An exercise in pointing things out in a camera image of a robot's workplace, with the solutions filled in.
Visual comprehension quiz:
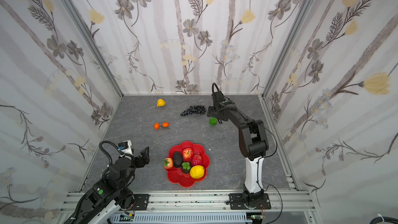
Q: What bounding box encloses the dark avocado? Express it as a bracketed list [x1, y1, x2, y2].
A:
[173, 151, 184, 168]

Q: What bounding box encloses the red strawberry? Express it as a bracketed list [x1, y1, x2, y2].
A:
[162, 157, 174, 170]

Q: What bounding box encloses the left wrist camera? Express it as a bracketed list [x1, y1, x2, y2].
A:
[118, 140, 134, 157]

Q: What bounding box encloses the dark mangosteen green top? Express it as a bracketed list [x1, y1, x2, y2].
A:
[181, 162, 191, 174]

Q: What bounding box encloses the yellow lemon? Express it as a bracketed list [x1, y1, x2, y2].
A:
[190, 166, 205, 179]

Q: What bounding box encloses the white vented cable duct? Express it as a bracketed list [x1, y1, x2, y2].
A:
[109, 213, 252, 224]

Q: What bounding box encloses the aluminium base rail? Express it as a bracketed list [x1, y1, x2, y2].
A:
[114, 187, 321, 224]

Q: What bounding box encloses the red apple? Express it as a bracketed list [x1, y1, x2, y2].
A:
[182, 148, 194, 162]

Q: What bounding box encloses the dark red raspberry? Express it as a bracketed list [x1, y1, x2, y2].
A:
[191, 154, 202, 167]

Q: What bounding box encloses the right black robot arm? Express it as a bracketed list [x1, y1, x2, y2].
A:
[207, 88, 277, 209]

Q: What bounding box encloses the red flower-shaped bowl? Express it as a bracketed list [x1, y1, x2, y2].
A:
[166, 141, 210, 188]

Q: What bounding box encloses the small yellow pear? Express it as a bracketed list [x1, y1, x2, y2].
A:
[157, 99, 165, 107]

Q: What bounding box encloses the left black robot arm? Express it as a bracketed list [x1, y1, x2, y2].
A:
[65, 140, 150, 224]

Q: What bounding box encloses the black grape bunch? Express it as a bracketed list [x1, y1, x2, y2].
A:
[180, 105, 206, 117]

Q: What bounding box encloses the green pepper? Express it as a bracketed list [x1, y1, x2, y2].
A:
[209, 117, 218, 125]

